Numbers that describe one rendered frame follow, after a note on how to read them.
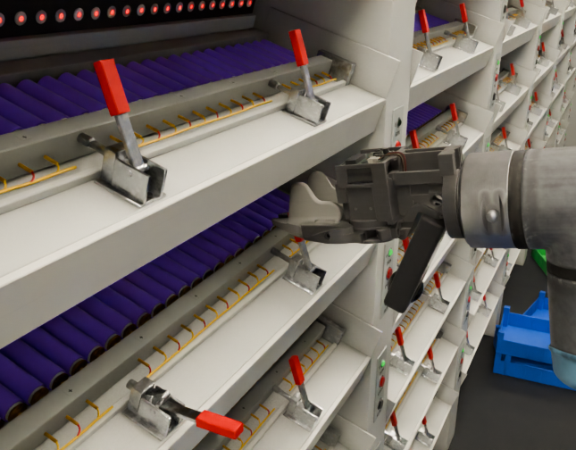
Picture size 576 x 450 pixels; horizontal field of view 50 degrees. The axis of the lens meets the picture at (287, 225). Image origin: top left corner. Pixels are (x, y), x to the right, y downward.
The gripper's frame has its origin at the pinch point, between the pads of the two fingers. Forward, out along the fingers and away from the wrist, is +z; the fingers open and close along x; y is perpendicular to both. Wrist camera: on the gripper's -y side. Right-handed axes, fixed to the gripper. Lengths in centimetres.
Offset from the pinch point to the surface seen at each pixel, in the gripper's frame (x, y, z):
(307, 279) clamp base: 1.0, -6.2, -1.9
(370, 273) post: -17.9, -13.6, -0.9
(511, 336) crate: -147, -93, 7
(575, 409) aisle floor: -126, -106, -14
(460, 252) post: -88, -38, 6
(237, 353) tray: 15.4, -7.4, -1.4
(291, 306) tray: 5.1, -7.5, -1.7
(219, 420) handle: 26.7, -6.0, -7.4
